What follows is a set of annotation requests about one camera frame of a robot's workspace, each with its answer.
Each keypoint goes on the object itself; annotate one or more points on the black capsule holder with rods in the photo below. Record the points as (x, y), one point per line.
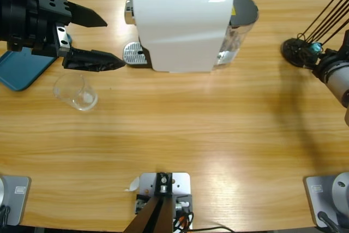
(291, 50)

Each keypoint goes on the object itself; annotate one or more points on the white tape piece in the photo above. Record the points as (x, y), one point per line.
(134, 184)

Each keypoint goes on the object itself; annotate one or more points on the blue coffee capsule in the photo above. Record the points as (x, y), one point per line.
(316, 47)

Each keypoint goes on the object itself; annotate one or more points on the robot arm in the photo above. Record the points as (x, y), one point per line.
(340, 85)

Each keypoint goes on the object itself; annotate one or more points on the white capsule coffee machine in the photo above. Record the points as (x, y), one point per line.
(180, 33)

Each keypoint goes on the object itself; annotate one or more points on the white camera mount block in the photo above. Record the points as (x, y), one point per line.
(181, 181)

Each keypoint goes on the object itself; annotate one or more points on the dark camera post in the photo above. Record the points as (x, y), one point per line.
(152, 216)

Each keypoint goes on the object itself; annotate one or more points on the teal plastic tray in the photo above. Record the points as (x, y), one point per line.
(19, 69)

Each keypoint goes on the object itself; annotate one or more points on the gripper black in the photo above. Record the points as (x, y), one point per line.
(331, 62)
(21, 20)

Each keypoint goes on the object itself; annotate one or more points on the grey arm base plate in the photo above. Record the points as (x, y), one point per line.
(16, 197)
(324, 189)

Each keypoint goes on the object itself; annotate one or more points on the clear drinking glass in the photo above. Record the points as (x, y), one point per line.
(76, 94)

